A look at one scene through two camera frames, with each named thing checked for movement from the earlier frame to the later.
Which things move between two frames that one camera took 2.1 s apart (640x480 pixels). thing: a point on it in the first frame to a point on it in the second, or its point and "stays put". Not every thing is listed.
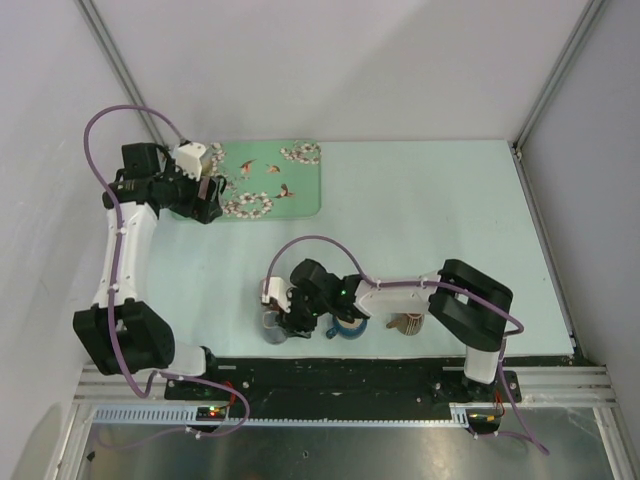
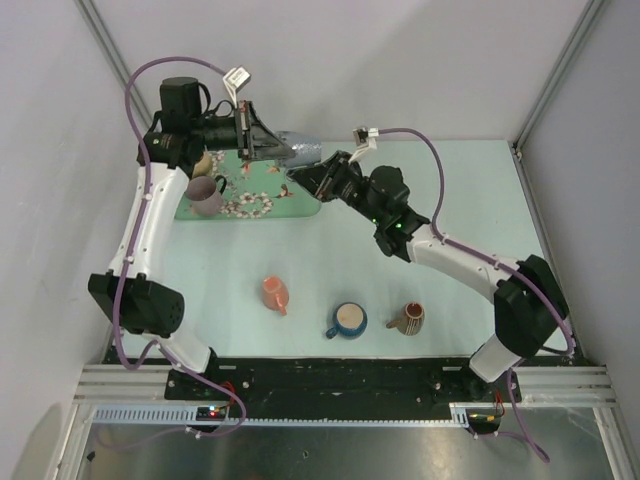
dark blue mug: x=347 y=329 stays put
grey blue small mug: x=273 y=332 to x=307 y=149
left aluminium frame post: x=101 y=33 stays put
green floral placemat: x=270 y=179 stays put
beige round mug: x=206 y=160 stays put
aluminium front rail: x=591 y=384 stays put
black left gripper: x=200 y=210 to x=258 y=143
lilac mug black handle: x=208 y=187 stays put
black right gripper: x=292 y=322 to x=324 y=179
